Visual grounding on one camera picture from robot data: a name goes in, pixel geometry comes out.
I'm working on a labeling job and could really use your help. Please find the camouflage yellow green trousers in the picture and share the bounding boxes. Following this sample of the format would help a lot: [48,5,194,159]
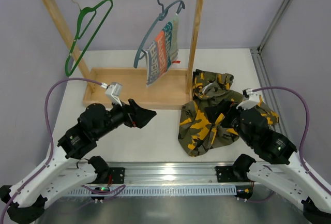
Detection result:
[177,68,280,157]

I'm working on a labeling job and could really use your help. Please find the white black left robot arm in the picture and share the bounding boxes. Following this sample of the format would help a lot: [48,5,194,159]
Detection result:
[1,99,156,223]

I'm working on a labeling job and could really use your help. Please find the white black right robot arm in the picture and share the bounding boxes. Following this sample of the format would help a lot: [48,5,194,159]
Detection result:
[205,101,330,223]

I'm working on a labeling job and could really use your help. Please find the blue-grey clothes hanger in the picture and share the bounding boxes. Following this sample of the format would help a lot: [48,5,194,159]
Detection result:
[133,0,185,69]

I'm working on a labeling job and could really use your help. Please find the green clothes hanger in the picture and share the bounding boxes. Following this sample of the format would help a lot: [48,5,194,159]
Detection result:
[64,0,114,77]

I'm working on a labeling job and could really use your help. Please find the wooden clothes rack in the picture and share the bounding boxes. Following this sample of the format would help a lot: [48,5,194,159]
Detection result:
[42,0,204,110]

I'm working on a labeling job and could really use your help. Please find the colourful printed cloth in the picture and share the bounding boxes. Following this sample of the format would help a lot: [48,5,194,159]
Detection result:
[145,14,179,87]

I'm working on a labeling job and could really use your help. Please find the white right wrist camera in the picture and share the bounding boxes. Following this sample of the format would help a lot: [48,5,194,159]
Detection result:
[236,88,260,110]

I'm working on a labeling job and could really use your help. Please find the aluminium corner frame profile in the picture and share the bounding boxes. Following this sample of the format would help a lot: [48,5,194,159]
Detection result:
[249,0,293,136]

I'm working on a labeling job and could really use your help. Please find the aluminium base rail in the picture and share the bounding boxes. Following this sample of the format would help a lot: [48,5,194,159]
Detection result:
[108,162,233,186]

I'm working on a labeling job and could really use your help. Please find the slotted grey cable duct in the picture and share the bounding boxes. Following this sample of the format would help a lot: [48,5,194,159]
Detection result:
[62,184,237,198]

